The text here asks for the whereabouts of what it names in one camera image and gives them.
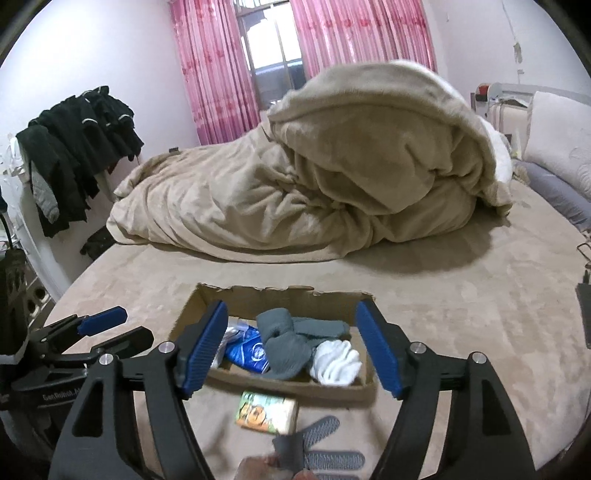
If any blue plastic packet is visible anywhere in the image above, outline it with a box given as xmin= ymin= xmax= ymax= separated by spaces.
xmin=224 ymin=325 xmax=271 ymax=376

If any black bag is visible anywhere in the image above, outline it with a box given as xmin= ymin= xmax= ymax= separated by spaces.
xmin=79 ymin=228 xmax=116 ymax=257

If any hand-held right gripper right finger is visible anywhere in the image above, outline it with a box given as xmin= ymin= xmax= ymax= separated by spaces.
xmin=355 ymin=300 xmax=539 ymax=480

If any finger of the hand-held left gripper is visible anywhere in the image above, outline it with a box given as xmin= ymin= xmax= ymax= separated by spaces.
xmin=90 ymin=326 xmax=155 ymax=359
xmin=28 ymin=308 xmax=129 ymax=354

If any black charger cable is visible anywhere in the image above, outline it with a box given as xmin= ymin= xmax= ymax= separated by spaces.
xmin=576 ymin=242 xmax=591 ymax=283

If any person's right hand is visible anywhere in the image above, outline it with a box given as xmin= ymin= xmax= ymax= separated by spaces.
xmin=236 ymin=455 xmax=319 ymax=480

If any small green orange card box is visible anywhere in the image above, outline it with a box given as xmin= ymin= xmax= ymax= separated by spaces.
xmin=235 ymin=390 xmax=299 ymax=435

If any clear white plastic packet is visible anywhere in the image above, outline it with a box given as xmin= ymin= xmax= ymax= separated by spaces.
xmin=216 ymin=318 xmax=252 ymax=358

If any white sock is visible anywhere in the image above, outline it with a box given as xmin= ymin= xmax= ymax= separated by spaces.
xmin=309 ymin=339 xmax=362 ymax=386

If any white headboard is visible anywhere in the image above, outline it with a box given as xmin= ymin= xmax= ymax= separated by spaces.
xmin=471 ymin=82 xmax=591 ymax=139

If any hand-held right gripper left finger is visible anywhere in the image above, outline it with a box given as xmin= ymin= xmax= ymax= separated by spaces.
xmin=48 ymin=300 xmax=230 ymax=480

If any pink floral curtain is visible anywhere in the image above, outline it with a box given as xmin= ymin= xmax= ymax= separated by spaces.
xmin=290 ymin=0 xmax=438 ymax=80
xmin=168 ymin=0 xmax=262 ymax=146

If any pile of dark clothes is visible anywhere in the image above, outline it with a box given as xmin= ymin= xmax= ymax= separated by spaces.
xmin=16 ymin=85 xmax=145 ymax=238

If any white pillow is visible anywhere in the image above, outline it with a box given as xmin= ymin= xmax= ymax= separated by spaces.
xmin=524 ymin=91 xmax=591 ymax=190

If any window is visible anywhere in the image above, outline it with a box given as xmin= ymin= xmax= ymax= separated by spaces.
xmin=235 ymin=0 xmax=309 ymax=112

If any grey grip sock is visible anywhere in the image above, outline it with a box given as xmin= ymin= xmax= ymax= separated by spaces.
xmin=272 ymin=414 xmax=366 ymax=480

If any beige fleece blanket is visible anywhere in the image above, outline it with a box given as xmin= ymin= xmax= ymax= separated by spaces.
xmin=106 ymin=60 xmax=514 ymax=263

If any grey pillow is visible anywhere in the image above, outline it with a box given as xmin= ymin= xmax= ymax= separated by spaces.
xmin=512 ymin=159 xmax=591 ymax=232

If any brown cardboard box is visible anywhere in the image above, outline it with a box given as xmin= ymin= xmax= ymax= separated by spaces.
xmin=168 ymin=283 xmax=380 ymax=408

